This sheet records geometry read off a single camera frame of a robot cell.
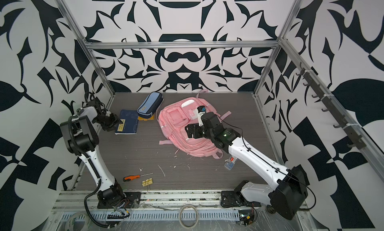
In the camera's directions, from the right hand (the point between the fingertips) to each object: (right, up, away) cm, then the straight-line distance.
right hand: (192, 125), depth 77 cm
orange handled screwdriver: (-33, -28, +3) cm, 43 cm away
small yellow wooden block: (-23, -29, +1) cm, 37 cm away
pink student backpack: (-12, +3, +20) cm, 24 cm away
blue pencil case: (-30, +11, +30) cm, 44 cm away
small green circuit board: (+25, -43, -5) cm, 51 cm away
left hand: (-48, -1, +23) cm, 54 cm away
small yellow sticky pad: (-35, +2, +26) cm, 43 cm away
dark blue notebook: (-42, +1, +26) cm, 50 cm away
